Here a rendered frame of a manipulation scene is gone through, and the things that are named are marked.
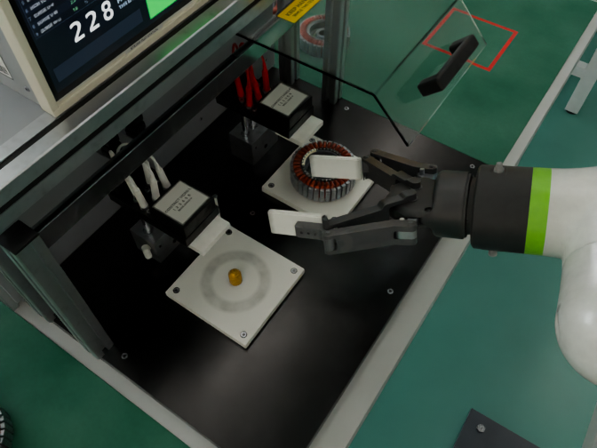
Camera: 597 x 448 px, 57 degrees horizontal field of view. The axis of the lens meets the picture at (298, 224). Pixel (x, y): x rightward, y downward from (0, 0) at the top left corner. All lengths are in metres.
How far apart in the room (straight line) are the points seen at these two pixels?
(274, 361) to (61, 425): 0.30
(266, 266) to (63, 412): 0.35
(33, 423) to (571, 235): 0.70
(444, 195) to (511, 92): 0.64
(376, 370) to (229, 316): 0.22
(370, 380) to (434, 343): 0.88
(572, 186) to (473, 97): 0.62
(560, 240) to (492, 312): 1.20
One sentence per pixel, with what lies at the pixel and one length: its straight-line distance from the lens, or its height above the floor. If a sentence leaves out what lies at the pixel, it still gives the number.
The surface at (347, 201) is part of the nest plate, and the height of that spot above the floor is 0.78.
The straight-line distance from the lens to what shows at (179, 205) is 0.76.
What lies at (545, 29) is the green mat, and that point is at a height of 0.75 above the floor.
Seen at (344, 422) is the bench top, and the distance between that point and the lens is 0.80.
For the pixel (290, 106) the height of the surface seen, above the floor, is 0.92.
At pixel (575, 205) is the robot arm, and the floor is 1.09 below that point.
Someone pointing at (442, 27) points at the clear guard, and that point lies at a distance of 0.81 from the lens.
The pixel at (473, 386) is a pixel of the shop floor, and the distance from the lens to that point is 1.67.
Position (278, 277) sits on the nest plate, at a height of 0.78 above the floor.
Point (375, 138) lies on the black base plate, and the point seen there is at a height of 0.77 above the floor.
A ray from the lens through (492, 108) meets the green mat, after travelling 1.18.
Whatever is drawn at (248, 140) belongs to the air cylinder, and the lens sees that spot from 0.96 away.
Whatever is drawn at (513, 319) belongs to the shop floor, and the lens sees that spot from 1.79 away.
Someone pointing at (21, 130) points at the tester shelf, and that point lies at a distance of 0.63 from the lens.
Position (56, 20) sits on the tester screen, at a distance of 0.59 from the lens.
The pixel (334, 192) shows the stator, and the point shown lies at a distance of 0.90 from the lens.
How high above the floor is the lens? 1.52
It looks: 55 degrees down
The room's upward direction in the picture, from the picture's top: straight up
